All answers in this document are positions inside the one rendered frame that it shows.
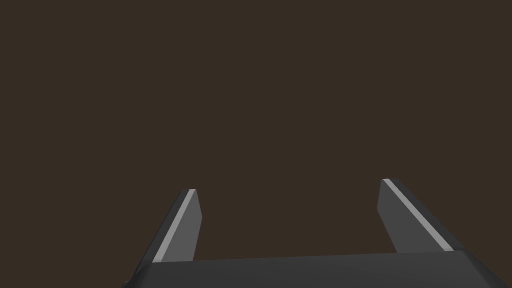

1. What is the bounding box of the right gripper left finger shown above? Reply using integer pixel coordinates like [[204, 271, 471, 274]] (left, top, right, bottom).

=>
[[137, 188, 203, 269]]

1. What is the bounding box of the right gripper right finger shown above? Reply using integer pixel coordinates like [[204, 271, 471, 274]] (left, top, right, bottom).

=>
[[376, 177, 467, 254]]

